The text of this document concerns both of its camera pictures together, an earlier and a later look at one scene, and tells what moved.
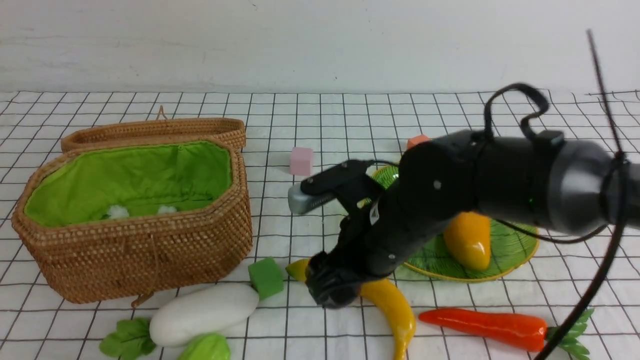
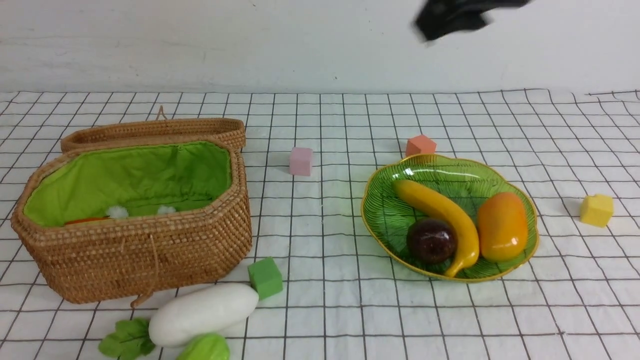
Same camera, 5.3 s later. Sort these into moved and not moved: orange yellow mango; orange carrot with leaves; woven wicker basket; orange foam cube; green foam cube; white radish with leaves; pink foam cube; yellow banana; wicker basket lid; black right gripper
Moved: orange yellow mango; black right gripper; yellow banana; orange carrot with leaves
Not moved: green foam cube; orange foam cube; wicker basket lid; pink foam cube; white radish with leaves; woven wicker basket
